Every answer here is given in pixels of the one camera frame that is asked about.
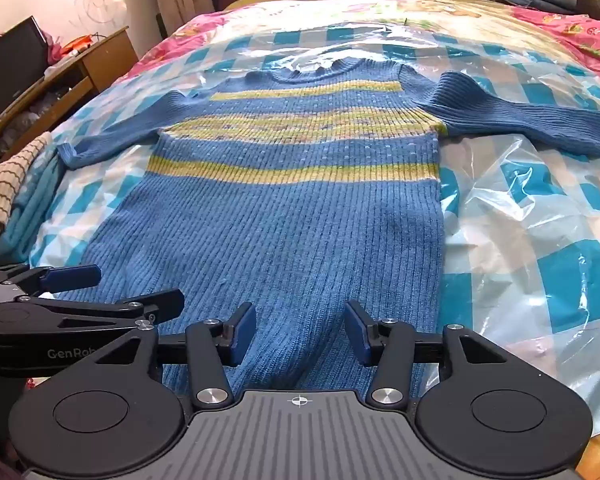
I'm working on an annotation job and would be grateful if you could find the orange object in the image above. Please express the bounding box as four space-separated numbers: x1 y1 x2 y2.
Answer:
59 34 98 57

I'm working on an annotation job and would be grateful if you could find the pink floral bedsheet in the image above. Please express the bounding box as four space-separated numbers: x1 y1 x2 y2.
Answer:
122 0 600 76

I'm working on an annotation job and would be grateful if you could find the wooden desk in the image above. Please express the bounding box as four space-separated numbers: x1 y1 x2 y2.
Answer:
0 25 139 177

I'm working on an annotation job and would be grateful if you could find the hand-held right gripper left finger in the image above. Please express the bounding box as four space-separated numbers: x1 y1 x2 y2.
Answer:
94 302 257 409

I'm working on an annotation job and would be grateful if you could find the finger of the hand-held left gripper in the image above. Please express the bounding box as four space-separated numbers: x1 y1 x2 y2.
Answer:
14 288 186 322
0 264 102 297

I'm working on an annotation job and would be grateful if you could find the blue white checkered plastic sheet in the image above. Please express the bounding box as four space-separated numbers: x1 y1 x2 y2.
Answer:
27 22 600 438

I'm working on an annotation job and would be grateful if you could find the pink cloth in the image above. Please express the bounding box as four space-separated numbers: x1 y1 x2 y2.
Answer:
42 30 65 66

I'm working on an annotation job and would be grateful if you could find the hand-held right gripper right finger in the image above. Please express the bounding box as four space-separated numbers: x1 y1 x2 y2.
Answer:
343 300 512 407

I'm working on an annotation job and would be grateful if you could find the black monitor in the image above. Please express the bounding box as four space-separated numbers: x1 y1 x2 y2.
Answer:
0 15 52 124

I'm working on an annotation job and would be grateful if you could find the teal towel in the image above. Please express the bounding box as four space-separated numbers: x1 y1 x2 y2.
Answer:
0 152 68 268

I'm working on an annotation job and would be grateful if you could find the blue yellow striped knit sweater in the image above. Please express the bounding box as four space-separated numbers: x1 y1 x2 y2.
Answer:
56 58 600 397

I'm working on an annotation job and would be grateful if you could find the grey plastic bag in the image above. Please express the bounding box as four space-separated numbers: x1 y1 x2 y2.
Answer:
30 82 83 118

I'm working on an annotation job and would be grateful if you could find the beige striped knit cloth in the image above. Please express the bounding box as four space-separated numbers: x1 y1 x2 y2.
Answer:
0 131 54 252

